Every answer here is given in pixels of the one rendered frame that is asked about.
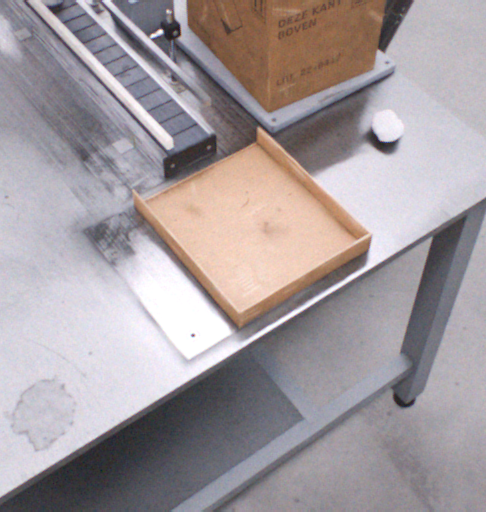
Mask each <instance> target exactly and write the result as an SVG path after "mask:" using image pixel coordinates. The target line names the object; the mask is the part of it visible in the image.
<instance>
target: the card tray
mask: <svg viewBox="0 0 486 512"><path fill-rule="evenodd" d="M132 192H133V199H134V206H135V208H136V209H137V210H138V211H139V212H140V213H141V216H142V217H143V218H145V219H146V220H147V221H148V223H149V224H150V225H151V226H152V228H153V229H154V230H155V232H156V233H158V234H159V235H160V236H161V237H162V239H163V240H164V242H165V243H166V244H167V245H168V247H169V248H170V249H172V250H173V251H174V252H175V254H176V256H177V257H178V258H179V259H180V260H181V262H182V263H183V264H184V265H186V266H187V267H188V270H189V271H190V272H191V273H192V274H193V275H194V276H195V278H196V279H197V280H198V281H200V283H201V284H202V286H203V287H204V288H205V289H206V290H207V291H208V293H209V294H210V295H211V297H213V298H214V299H215V301H216V302H217V303H218V304H219V305H220V306H221V308H222V310H223V311H224V312H225V313H227V314H228V316H229V317H230V318H231V319H232V320H233V321H234V324H235V325H236V326H237V327H238V328H241V327H243V326H244V325H246V324H248V322H249V321H251V320H253V319H255V318H257V317H259V316H260V315H262V314H264V313H265V312H268V311H269V310H271V308H273V307H274V306H276V305H278V304H279V303H282V302H284V301H285V300H287V299H289V298H290V297H292V295H294V294H296V293H298V292H300V291H301V290H303V289H305V288H306V287H308V286H310V285H312V284H314V283H315V281H317V280H319V279H320V278H323V277H325V276H326V275H328V274H330V273H331V272H333V271H335V270H337V269H339V267H341V266H342V265H344V264H346V263H347V262H349V261H351V260H353V259H355V258H356V257H358V256H360V254H361V253H364V252H366V251H367V250H369V249H370V245H371V239H372V234H373V233H372V232H371V231H369V230H368V229H367V228H366V226H365V225H364V224H362V223H361V222H360V221H359V220H358V219H357V218H356V217H355V216H354V215H353V213H352V212H349V211H348V210H347V209H346V208H345V207H344V206H343V205H342V204H341V203H340V202H339V201H338V199H337V198H335V197H334V196H333V195H331V194H330V193H329V192H328V191H327V190H326V189H325V188H324V187H323V185H321V184H320V183H319V182H318V181H317V180H316V179H315V178H314V177H312V176H311V175H310V174H308V172H307V171H306V170H305V169H304V168H303V167H302V166H301V165H300V164H299V163H298V162H297V161H296V160H293V158H292V157H291V156H290V155H289V154H288V153H287V152H286V151H285V150H284V149H283V148H282V147H280V145H279V144H278V143H277V142H276V141H274V140H273V139H272V138H271V137H270V136H269V135H268V134H266V133H265V131H264V130H263V129H262V128H261V127H260V126H258V137H257V142H256V143H253V144H251V145H249V147H247V148H245V149H243V150H241V151H238V152H236V153H234V154H232V155H230V156H228V157H225V158H223V160H221V161H219V162H218V163H216V164H214V165H211V166H209V167H207V168H205V169H203V170H201V171H198V172H196V174H194V175H192V176H190V177H188V178H186V179H183V180H181V181H179V182H177V183H175V184H173V185H170V187H169V188H167V189H165V190H163V191H161V192H159V193H156V194H154V195H152V196H150V197H148V198H146V199H142V198H141V197H140V196H139V195H138V194H137V192H136V191H135V190H132Z"/></svg>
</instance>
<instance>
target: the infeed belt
mask: <svg viewBox="0 0 486 512"><path fill-rule="evenodd" d="M23 1H24V4H25V5H27V6H28V7H29V8H30V9H31V10H32V11H33V12H34V13H35V14H36V16H37V17H38V18H40V19H41V21H42V22H43V23H44V24H45V25H46V26H47V27H48V29H49V30H50V31H51V32H53V33H54V34H55V35H56V36H57V38H58V39H59V40H60V42H61V43H62V44H63V45H64V46H66V47H67V48H68V49H69V50H70V51H71V52H72V53H73V56H74V57H75V58H76V59H77V60H79V61H80V62H81V63H82V64H83V65H84V66H85V68H86V69H87V70H88V71H89V73H90V74H92V75H93V76H94V77H95V78H96V79H97V81H98V82H99V83H100V84H101V85H102V86H103V87H105V88H106V90H107V91H108V92H109V94H110V95H111V96H112V97H113V98H114V99H115V100H116V101H117V102H119V103H120V104H121V105H122V108H123V109H124V110H125V111H126V112H127V113H128V114H129V115H130V116H132V117H133V118H134V120H135V121H136V122H137V123H138V125H139V126H140V127H141V128H142V129H143V130H145V131H146V132H147V134H148V135H149V136H150V137H151V138H152V139H153V140H154V142H155V143H156V144H157V145H159V147H160V148H161V149H162V150H163V151H164V152H165V153H166V154H167V156H169V157H172V156H174V155H176V154H178V153H180V152H182V151H184V150H187V149H189V148H191V147H193V145H195V144H197V143H200V142H202V141H204V140H206V139H208V138H210V135H209V134H208V133H207V131H206V130H205V129H204V128H203V127H202V126H201V125H200V124H197V122H196V121H195V120H194V118H193V117H192V116H191V115H190V114H189V113H188V112H186V110H184V109H183V108H182V107H181V106H180V104H179V103H178V102H177V101H176V100H174V98H173V97H171V96H170V95H169V94H168V93H167V91H166V90H165V89H164V88H162V86H161V85H160V84H159V83H157V82H156V81H155V80H154V78H153V77H152V76H151V75H150V74H149V73H148V72H147V71H146V70H144V69H143V68H142V67H141V65H139V63H138V62H137V61H136V60H135V59H134V58H133V57H131V56H130V55H128V52H127V51H126V50H125V49H124V48H123V47H122V46H121V45H120V44H117V42H116V41H115V39H114V38H113V37H112V36H111V35H110V34H109V33H108V32H107V31H106V30H104V29H103V28H102V26H101V25H100V24H99V23H98V22H97V21H96V20H95V19H94V18H93V17H91V16H90V15H89V13H87V11H86V10H85V9H84V8H83V7H82V6H81V5H80V4H77V2H76V0H64V3H63V4H62V5H60V6H58V7H54V8H48V10H49V11H50V12H51V13H53V14H54V16H55V17H56V18H57V19H58V20H59V21H60V22H61V23H62V24H63V25H64V26H66V27H67V29H68V30H69V31H70V32H71V33H72V34H73V36H74V37H75V38H76V39H77V40H79V42H80V43H81V44H82V45H83V46H84V47H85V48H86V49H87V50H88V51H89V52H90V54H91V55H93V56H94V57H95V58H96V59H97V60H98V62H99V63H100V64H101V65H102V66H103V68H104V69H106V70H107V71H108V72H109V73H110V74H111V75H112V76H113V77H114V78H115V79H116V81H117V82H119V83H120V84H121V85H122V86H123V88H124V89H125V90H126V91H127V92H128V94H129V95H130V96H132V97H133V98H134V99H135V100H136V101H137V102H138V103H139V104H140V105H141V107H142V108H143V109H144V110H146V111H147V112H148V114H149V115H150V116H151V117H152V118H153V120H154V121H155V122H156V123H157V124H159V125H160V126H161V127H162V128H163V129H164V130H165V131H166V133H167V134H168V135H169V136H170V137H172V138H173V144H174V148H172V149H169V150H167V149H166V148H165V147H164V145H163V144H162V143H161V142H160V141H159V140H157V139H156V138H155V137H154V136H153V135H152V133H151V131H150V130H149V129H148V128H147V127H146V126H145V125H143V124H142V123H141V122H140V121H139V120H138V118H137V117H136V116H135V114H134V113H133V112H132V111H130V110H129V109H128V108H127V107H126V105H125V104H124V103H123V102H122V101H121V100H120V99H119V98H117V96H116V95H115V94H114V92H113V91H112V90H111V89H110V88H109V87H108V86H107V85H106V84H105V83H103V82H102V81H101V79H100V78H99V76H98V75H97V74H96V73H95V72H94V71H93V70H92V69H90V68H89V66H88V65H87V64H86V63H85V62H84V61H83V60H82V58H81V57H80V56H79V55H77V53H76V52H75V51H74V50H73V49H72V48H71V47H70V46H69V45H68V44H67V43H66V42H64V40H63V38H62V37H61V36H60V35H59V34H58V33H57V32H56V31H55V30H54V29H53V27H51V26H50V25H49V24H48V23H47V22H46V20H45V19H44V18H43V17H42V16H41V14H40V13H38V12H37V11H36V10H35V9H34V8H33V7H32V6H31V5H30V4H29V3H28V0H23Z"/></svg>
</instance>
